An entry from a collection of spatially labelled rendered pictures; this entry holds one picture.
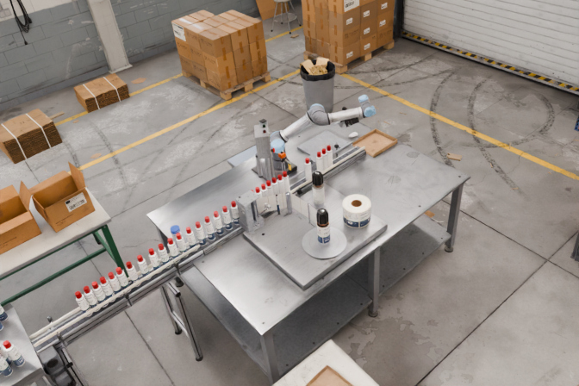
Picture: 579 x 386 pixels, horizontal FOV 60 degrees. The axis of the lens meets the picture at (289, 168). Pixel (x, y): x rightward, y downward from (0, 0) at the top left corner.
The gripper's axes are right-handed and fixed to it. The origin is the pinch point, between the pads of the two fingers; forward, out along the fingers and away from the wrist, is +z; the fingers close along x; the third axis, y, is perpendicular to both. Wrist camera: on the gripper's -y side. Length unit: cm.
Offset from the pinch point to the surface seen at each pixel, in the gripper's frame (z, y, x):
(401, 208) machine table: -31, 67, -62
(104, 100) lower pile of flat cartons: 325, -93, 253
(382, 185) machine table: -22, 54, -36
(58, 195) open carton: 226, -35, -59
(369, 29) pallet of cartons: -52, -39, 351
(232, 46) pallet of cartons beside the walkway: 123, -92, 260
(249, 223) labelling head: 70, 28, -97
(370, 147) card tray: -20.2, 35.5, 12.7
